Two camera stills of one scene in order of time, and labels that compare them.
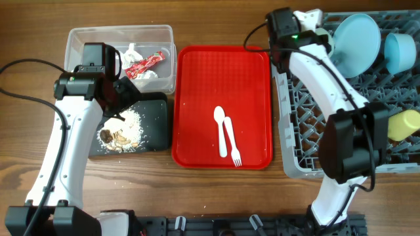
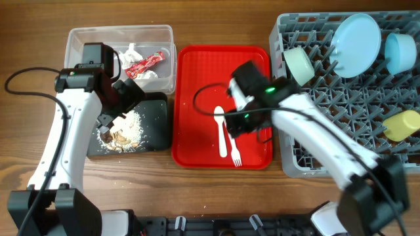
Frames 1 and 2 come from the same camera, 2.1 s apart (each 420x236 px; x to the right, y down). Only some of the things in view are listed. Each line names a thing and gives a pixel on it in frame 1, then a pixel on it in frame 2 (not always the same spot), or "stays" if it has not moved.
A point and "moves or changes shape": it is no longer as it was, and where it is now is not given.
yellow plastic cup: x=403 y=124 stays
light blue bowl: x=400 y=52 stays
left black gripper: x=130 y=94 stays
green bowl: x=324 y=31 moves or changes shape
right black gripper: x=319 y=40 -> x=233 y=126
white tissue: x=131 y=54 stays
